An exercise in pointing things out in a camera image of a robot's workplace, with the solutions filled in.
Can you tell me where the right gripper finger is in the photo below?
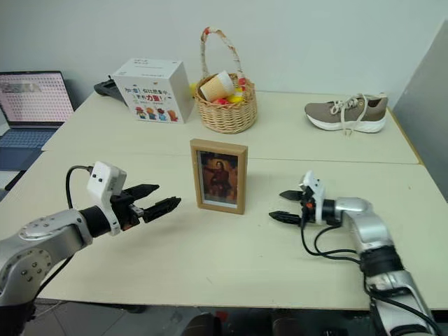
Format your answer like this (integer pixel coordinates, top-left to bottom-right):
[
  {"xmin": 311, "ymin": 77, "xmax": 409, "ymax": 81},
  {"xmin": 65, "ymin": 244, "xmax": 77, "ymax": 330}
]
[
  {"xmin": 268, "ymin": 210, "xmax": 302, "ymax": 225},
  {"xmin": 279, "ymin": 190, "xmax": 307, "ymax": 202}
]

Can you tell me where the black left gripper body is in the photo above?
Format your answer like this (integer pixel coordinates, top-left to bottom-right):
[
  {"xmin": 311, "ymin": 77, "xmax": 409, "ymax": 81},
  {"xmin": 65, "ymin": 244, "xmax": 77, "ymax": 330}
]
[{"xmin": 111, "ymin": 190, "xmax": 146, "ymax": 232}]

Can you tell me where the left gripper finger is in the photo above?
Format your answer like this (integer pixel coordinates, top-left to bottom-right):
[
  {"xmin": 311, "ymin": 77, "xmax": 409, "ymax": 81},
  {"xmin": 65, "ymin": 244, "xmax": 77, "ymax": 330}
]
[
  {"xmin": 122, "ymin": 183, "xmax": 160, "ymax": 202},
  {"xmin": 142, "ymin": 197, "xmax": 182, "ymax": 223}
]

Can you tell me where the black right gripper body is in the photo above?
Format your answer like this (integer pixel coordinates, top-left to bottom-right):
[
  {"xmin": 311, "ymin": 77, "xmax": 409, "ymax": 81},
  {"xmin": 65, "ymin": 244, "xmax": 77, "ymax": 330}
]
[{"xmin": 299, "ymin": 186, "xmax": 316, "ymax": 225}]

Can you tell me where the taupe sneaker with white sole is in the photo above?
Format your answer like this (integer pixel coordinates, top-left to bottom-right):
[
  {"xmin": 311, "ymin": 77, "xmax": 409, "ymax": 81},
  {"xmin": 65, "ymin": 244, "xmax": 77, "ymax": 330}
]
[{"xmin": 303, "ymin": 92, "xmax": 390, "ymax": 139}]

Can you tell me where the white printed cardboard box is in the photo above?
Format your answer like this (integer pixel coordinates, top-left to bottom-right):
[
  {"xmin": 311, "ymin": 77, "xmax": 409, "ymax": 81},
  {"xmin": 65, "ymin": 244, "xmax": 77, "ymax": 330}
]
[{"xmin": 111, "ymin": 57, "xmax": 196, "ymax": 125}]

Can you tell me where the black handheld device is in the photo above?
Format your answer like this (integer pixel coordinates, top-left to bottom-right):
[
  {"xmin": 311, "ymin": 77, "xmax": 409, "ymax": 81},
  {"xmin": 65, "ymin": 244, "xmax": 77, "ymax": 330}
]
[{"xmin": 93, "ymin": 79, "xmax": 131, "ymax": 106}]

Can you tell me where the yellow plastic toy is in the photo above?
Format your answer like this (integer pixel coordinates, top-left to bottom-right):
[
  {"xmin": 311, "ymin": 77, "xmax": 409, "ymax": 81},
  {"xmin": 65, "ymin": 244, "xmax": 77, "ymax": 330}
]
[{"xmin": 223, "ymin": 89, "xmax": 244, "ymax": 105}]

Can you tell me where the ribbed paper cup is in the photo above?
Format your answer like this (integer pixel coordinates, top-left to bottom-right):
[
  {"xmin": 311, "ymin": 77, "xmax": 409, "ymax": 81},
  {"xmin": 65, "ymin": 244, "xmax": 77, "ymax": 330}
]
[{"xmin": 199, "ymin": 70, "xmax": 235, "ymax": 103}]

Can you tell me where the open laptop computer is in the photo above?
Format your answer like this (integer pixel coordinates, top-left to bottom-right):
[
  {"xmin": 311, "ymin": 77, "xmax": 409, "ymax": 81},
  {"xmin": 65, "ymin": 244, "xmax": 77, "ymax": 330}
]
[{"xmin": 0, "ymin": 71, "xmax": 76, "ymax": 172}]

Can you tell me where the grey partition panel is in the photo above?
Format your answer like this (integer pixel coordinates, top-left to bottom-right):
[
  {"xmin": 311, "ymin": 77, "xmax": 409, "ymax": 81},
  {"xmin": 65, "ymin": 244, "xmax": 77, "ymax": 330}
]
[{"xmin": 391, "ymin": 13, "xmax": 448, "ymax": 204}]

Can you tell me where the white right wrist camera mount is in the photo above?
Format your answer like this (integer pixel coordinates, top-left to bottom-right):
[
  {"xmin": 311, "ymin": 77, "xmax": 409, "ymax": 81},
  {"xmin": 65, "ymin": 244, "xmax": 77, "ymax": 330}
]
[{"xmin": 297, "ymin": 170, "xmax": 327, "ymax": 225}]

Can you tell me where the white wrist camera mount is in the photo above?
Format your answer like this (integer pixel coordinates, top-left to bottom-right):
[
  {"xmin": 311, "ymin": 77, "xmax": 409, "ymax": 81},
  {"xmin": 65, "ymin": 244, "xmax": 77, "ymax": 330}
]
[
  {"xmin": 86, "ymin": 161, "xmax": 127, "ymax": 237},
  {"xmin": 297, "ymin": 170, "xmax": 327, "ymax": 225}
]

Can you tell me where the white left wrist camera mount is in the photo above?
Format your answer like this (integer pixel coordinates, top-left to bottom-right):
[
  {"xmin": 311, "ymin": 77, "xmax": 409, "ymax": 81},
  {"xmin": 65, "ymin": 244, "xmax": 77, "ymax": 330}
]
[{"xmin": 86, "ymin": 161, "xmax": 127, "ymax": 237}]

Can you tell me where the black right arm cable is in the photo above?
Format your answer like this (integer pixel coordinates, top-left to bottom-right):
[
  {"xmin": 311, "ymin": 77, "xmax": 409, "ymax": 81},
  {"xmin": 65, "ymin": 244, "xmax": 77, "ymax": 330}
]
[{"xmin": 300, "ymin": 206, "xmax": 444, "ymax": 336}]

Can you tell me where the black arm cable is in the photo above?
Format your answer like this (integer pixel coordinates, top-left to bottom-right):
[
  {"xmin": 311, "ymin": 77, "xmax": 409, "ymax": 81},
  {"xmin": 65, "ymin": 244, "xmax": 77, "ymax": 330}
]
[
  {"xmin": 34, "ymin": 165, "xmax": 96, "ymax": 298},
  {"xmin": 300, "ymin": 206, "xmax": 444, "ymax": 336}
]

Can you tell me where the wooden picture frame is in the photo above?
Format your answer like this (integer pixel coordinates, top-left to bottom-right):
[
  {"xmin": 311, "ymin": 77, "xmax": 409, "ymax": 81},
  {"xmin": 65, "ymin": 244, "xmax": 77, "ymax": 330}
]
[{"xmin": 190, "ymin": 138, "xmax": 250, "ymax": 216}]

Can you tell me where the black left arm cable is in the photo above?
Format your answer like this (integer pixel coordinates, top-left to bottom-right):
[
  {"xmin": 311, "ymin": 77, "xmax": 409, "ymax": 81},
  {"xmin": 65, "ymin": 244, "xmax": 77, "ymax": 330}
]
[{"xmin": 34, "ymin": 165, "xmax": 96, "ymax": 298}]

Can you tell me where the woven wicker basket with handle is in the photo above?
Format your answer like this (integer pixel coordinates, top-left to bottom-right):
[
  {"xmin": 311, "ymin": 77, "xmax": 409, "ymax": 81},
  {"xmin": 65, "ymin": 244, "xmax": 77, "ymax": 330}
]
[{"xmin": 192, "ymin": 26, "xmax": 258, "ymax": 135}]

